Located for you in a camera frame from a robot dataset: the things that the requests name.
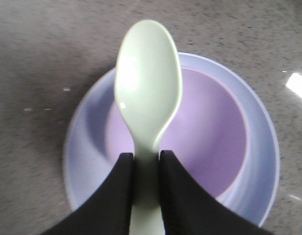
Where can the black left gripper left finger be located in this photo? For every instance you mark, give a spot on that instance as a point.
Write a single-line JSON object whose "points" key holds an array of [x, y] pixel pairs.
{"points": [[108, 210]]}

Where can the light blue round plate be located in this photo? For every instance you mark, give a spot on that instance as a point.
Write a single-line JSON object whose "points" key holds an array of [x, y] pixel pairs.
{"points": [[97, 135]]}

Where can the pale green plastic spoon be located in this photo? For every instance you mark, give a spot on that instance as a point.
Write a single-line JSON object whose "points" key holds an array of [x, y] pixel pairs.
{"points": [[148, 91]]}

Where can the purple plastic bowl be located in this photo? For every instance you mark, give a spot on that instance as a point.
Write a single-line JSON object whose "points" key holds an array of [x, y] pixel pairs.
{"points": [[208, 133]]}

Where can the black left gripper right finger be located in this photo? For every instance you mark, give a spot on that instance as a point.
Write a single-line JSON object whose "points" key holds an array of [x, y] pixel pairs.
{"points": [[189, 210]]}

